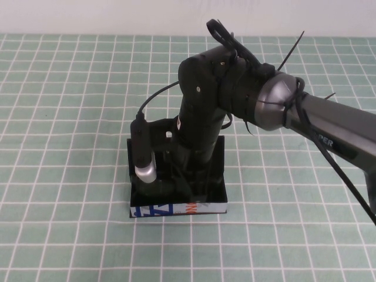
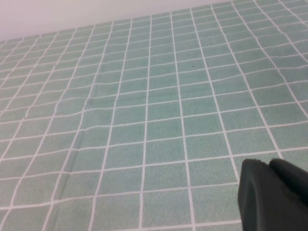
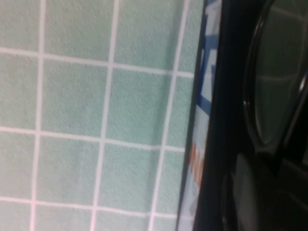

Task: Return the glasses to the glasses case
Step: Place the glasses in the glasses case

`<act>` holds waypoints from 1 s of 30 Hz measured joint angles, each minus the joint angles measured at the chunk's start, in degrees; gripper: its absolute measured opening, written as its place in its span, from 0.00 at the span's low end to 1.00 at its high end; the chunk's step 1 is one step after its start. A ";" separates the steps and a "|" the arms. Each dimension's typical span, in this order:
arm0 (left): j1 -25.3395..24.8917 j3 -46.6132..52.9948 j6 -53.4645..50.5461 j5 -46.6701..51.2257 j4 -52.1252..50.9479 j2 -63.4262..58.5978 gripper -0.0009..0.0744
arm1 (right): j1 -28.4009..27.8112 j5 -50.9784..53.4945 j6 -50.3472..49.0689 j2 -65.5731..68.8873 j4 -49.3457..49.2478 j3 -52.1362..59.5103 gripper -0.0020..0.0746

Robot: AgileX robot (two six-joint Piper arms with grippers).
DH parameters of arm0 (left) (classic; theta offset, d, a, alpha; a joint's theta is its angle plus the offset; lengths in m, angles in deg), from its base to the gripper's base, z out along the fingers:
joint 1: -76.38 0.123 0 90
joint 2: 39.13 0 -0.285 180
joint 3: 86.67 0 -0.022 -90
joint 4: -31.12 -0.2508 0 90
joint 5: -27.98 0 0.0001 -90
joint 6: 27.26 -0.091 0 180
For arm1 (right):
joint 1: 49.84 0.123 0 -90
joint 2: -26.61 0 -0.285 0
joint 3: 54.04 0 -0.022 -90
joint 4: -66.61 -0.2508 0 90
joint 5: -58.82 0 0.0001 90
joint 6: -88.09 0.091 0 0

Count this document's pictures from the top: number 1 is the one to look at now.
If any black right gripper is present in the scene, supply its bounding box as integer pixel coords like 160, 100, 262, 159
157, 137, 220, 204

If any green white checked tablecloth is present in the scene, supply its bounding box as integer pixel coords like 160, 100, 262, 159
0, 32, 376, 282

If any black printed glasses case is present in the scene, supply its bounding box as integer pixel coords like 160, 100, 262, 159
126, 135, 229, 219

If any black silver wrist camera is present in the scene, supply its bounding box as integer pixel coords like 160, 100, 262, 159
130, 116, 157, 184

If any black camera cable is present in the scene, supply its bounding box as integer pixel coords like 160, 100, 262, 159
136, 18, 376, 226

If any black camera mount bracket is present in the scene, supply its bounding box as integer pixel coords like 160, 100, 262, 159
146, 117, 180, 155

